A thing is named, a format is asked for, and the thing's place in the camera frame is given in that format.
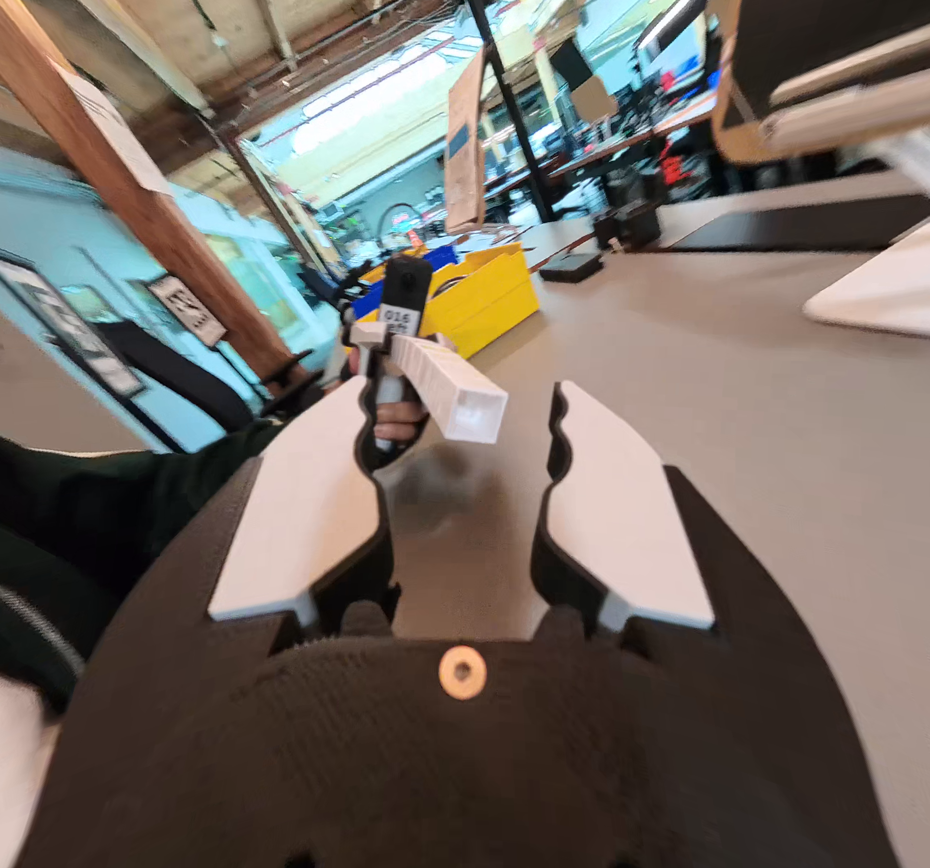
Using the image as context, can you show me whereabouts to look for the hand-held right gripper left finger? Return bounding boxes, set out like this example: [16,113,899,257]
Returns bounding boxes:
[208,376,397,633]

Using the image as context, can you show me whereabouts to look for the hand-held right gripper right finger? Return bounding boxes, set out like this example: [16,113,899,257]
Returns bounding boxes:
[530,381,716,633]

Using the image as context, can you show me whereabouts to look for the white long box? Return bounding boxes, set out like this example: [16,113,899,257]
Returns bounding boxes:
[390,334,510,445]

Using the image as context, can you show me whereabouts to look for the yellow plastic bin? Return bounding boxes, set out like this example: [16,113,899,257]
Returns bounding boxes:
[356,243,542,360]

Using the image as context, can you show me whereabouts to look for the person's left forearm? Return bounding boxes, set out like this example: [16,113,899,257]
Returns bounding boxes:
[0,414,288,593]

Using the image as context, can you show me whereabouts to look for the grey desk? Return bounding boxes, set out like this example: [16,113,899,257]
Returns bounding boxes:
[371,170,930,868]

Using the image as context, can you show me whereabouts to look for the person's left hand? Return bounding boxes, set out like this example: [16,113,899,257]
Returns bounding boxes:
[372,402,431,451]

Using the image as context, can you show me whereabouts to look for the blue plastic bin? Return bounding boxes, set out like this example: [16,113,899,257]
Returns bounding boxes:
[341,243,460,324]

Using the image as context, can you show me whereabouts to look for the black flat box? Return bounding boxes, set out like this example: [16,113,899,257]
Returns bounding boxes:
[539,252,605,282]

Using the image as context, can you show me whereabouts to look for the cardboard sheet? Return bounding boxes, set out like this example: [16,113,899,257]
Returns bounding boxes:
[443,47,488,235]

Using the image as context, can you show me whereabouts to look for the framed marker sign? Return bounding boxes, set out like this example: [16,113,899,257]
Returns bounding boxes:
[149,276,228,347]

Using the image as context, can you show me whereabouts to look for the black office chair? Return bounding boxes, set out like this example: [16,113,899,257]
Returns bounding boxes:
[94,319,328,433]

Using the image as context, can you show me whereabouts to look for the black charging case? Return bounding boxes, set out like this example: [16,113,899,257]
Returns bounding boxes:
[592,200,662,251]

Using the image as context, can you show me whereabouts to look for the black pole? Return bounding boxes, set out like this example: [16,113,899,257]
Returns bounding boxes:
[443,0,557,224]

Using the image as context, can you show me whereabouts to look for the dark green zip jacket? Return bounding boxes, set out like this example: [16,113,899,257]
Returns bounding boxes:
[0,414,292,716]

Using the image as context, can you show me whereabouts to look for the small stand with tan board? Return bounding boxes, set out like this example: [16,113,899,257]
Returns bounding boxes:
[548,36,619,124]

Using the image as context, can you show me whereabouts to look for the tall black framed poster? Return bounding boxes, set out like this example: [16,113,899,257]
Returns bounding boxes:
[0,250,146,398]

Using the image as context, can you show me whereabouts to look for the white paper notice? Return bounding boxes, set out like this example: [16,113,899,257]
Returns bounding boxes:
[51,58,175,197]

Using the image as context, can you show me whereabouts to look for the white tilting stand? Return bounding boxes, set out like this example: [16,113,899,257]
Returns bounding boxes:
[759,65,930,339]

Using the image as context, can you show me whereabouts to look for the black flat pad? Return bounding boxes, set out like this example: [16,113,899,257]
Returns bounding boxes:
[657,210,930,253]

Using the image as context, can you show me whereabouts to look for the black lamp bar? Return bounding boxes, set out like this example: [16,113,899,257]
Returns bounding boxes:
[635,0,709,55]

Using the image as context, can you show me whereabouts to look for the cream white shirt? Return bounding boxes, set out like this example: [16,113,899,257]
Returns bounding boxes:
[0,675,62,868]

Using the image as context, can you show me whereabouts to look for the black gooseneck cable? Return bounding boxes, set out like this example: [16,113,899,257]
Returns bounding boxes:
[378,203,430,251]

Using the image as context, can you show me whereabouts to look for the wooden post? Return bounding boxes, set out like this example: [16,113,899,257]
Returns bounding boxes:
[0,0,295,393]

